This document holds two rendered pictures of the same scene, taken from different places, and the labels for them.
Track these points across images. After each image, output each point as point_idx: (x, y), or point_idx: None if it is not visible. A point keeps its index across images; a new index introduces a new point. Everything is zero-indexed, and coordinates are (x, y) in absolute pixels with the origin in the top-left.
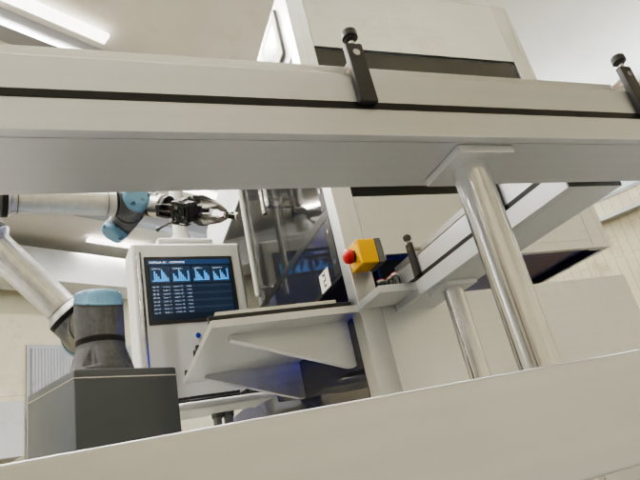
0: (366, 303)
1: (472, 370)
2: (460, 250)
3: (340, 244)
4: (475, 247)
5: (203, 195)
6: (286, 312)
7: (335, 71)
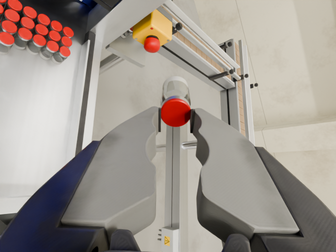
0: (118, 55)
1: (120, 61)
2: (185, 64)
3: (148, 1)
4: (189, 70)
5: (330, 229)
6: (93, 117)
7: None
